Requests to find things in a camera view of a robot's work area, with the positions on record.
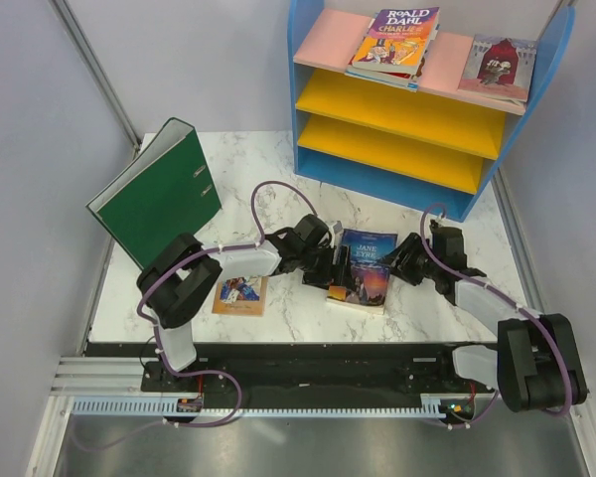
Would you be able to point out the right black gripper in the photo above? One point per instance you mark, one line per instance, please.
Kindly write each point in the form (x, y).
(402, 270)

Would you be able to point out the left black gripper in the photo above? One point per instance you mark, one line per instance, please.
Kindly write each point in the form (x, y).
(333, 275)

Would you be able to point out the Jane Eyre book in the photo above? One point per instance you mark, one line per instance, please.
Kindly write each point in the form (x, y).
(369, 278)

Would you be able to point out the dogs bark book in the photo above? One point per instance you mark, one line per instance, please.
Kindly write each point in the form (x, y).
(403, 81)

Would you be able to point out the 13-Storey Treehouse book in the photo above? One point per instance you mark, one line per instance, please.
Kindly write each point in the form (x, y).
(402, 75)

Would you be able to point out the Roald Dahl Charlie book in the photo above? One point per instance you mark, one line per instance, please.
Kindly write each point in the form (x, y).
(395, 37)

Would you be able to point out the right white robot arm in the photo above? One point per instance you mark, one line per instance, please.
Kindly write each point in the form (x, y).
(535, 364)

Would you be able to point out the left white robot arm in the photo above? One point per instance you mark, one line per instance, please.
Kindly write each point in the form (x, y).
(177, 283)

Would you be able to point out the blue shelf unit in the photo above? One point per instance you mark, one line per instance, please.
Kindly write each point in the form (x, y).
(437, 144)

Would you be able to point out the green lever arch binder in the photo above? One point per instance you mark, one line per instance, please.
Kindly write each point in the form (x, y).
(167, 190)

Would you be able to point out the grey red castle book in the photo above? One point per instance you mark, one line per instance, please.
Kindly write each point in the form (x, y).
(499, 68)

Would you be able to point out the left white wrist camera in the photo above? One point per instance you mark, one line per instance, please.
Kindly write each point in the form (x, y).
(335, 232)

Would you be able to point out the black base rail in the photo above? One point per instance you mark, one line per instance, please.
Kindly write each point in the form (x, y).
(318, 375)

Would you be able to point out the white slotted cable duct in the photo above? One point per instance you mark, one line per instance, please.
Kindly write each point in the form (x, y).
(429, 407)

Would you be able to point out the aluminium frame post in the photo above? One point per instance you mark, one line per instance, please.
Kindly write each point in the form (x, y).
(92, 63)

